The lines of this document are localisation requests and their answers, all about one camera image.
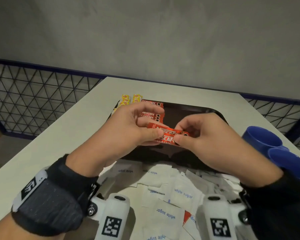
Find person's left hand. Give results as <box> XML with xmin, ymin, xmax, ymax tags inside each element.
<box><xmin>66</xmin><ymin>102</ymin><xmax>165</xmax><ymax>178</ymax></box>

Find person's right hand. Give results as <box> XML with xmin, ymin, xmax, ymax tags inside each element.
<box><xmin>174</xmin><ymin>113</ymin><xmax>284</xmax><ymax>188</ymax></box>

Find row of red Nescafe sachets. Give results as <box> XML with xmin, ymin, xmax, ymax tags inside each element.
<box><xmin>139</xmin><ymin>98</ymin><xmax>165</xmax><ymax>123</ymax></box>

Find brown plastic tray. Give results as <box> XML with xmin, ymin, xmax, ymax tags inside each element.
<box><xmin>106</xmin><ymin>100</ymin><xmax>229</xmax><ymax>173</ymax></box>

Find white sugar sachets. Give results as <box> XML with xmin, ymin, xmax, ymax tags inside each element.
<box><xmin>97</xmin><ymin>160</ymin><xmax>243</xmax><ymax>240</ymax></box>

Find person's left forearm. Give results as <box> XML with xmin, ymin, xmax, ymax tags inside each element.
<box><xmin>0</xmin><ymin>212</ymin><xmax>65</xmax><ymax>240</ymax></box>

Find white box with marker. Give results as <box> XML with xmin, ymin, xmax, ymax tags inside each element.
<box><xmin>87</xmin><ymin>193</ymin><xmax>130</xmax><ymax>240</ymax></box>

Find black left wrist band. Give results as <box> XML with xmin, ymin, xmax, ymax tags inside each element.
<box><xmin>11</xmin><ymin>155</ymin><xmax>100</xmax><ymax>237</ymax></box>

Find black wrist band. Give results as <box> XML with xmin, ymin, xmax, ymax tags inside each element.
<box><xmin>11</xmin><ymin>155</ymin><xmax>100</xmax><ymax>237</ymax></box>
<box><xmin>239</xmin><ymin>170</ymin><xmax>300</xmax><ymax>240</ymax></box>

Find black right wrist band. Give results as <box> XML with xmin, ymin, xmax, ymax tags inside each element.
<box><xmin>239</xmin><ymin>170</ymin><xmax>300</xmax><ymax>240</ymax></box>

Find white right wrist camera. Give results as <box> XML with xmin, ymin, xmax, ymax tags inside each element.
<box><xmin>202</xmin><ymin>195</ymin><xmax>248</xmax><ymax>240</ymax></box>

